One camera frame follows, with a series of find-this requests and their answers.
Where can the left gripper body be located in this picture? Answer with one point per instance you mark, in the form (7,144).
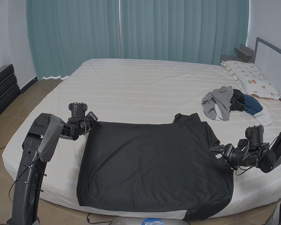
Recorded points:
(91,118)

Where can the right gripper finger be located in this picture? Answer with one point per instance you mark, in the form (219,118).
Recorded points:
(219,149)
(227,166)

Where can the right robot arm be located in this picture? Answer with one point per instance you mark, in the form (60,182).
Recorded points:
(269,158)

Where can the grey garment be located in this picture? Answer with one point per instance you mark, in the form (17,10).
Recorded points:
(220,97)

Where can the black T-shirt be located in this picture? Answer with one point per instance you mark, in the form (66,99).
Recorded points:
(142,160)

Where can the white printed pillow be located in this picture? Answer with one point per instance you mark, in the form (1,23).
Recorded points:
(250,76)

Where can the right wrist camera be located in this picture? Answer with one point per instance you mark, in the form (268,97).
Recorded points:
(241,144)

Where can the dark blue garment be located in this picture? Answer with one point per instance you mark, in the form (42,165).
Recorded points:
(251,104)

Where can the blue-green curtain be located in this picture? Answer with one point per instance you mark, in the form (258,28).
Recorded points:
(182,22)
(72,27)

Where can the bed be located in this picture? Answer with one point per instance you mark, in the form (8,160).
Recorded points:
(142,83)

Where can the white garment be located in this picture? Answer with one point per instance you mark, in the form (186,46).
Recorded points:
(264,118)

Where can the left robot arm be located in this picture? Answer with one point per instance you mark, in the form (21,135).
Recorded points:
(44,135)

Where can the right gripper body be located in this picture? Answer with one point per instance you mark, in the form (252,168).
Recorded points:
(235,157)

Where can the black glossy garment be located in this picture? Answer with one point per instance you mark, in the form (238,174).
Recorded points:
(237,101)

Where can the grey bedside table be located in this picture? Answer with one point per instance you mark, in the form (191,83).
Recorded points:
(244,50)

